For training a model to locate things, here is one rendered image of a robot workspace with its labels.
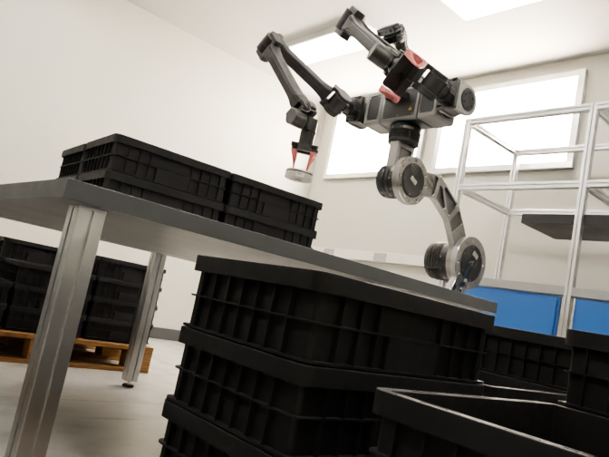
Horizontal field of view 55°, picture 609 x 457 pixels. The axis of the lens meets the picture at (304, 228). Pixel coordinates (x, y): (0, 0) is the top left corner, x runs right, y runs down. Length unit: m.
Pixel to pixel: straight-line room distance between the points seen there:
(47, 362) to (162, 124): 4.29
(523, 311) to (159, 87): 3.59
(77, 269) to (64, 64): 3.98
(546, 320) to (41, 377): 2.80
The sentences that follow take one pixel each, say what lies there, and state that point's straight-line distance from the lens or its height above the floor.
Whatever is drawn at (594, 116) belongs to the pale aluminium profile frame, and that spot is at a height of 1.91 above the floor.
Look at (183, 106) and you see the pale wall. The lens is 5.57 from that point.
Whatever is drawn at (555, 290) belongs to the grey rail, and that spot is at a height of 0.91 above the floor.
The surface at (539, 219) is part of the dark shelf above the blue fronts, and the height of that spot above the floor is 1.31.
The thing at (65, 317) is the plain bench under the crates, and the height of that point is 0.43.
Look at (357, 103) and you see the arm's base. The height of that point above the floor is 1.46.
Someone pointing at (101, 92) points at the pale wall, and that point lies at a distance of 5.25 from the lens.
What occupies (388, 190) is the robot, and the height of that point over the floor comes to 1.08.
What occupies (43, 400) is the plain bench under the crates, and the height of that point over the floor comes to 0.26.
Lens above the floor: 0.55
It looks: 7 degrees up
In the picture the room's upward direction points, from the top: 11 degrees clockwise
